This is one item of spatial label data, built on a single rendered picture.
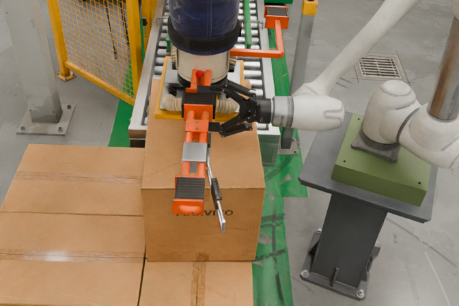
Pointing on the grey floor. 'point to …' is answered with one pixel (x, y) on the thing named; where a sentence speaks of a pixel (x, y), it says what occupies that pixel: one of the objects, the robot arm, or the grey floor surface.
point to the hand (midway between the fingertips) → (201, 108)
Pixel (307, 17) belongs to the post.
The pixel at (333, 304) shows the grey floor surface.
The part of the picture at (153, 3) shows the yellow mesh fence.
